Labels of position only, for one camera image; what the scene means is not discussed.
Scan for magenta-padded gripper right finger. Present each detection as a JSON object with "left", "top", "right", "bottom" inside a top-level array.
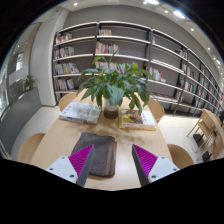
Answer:
[{"left": 131, "top": 144, "right": 180, "bottom": 187}]

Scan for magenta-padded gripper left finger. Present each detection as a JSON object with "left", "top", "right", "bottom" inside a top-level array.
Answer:
[{"left": 45, "top": 143, "right": 96, "bottom": 188}]

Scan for zigzag-striped brown towel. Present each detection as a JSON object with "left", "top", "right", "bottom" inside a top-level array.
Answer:
[{"left": 70, "top": 131, "right": 118, "bottom": 178}]

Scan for round-backed wooden chair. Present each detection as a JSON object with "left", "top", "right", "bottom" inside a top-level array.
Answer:
[
  {"left": 58, "top": 92, "right": 78, "bottom": 113},
  {"left": 17, "top": 132, "right": 46, "bottom": 165},
  {"left": 166, "top": 143, "right": 195, "bottom": 170},
  {"left": 148, "top": 98, "right": 166, "bottom": 123}
]

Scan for yellow-edged picture book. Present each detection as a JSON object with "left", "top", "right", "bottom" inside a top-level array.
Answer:
[{"left": 118, "top": 107, "right": 158, "bottom": 131}]

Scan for large white book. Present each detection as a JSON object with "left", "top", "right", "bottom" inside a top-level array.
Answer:
[{"left": 58, "top": 101, "right": 102, "bottom": 125}]

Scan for green potted plant white pot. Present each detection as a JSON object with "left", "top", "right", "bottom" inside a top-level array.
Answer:
[{"left": 77, "top": 49, "right": 154, "bottom": 120}]

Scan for small leafy floor plant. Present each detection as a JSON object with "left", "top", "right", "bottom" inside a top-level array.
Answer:
[{"left": 22, "top": 74, "right": 38, "bottom": 93}]

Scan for grey bookshelf unit with books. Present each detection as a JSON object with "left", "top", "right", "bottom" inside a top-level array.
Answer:
[{"left": 52, "top": 20, "right": 224, "bottom": 118}]

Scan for round ceiling lights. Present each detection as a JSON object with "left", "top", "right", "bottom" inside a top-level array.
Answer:
[{"left": 72, "top": 0, "right": 222, "bottom": 65}]

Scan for wood-frame slatted chair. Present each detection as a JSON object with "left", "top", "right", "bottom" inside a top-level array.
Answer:
[
  {"left": 200, "top": 128, "right": 224, "bottom": 162},
  {"left": 185, "top": 108, "right": 219, "bottom": 148}
]

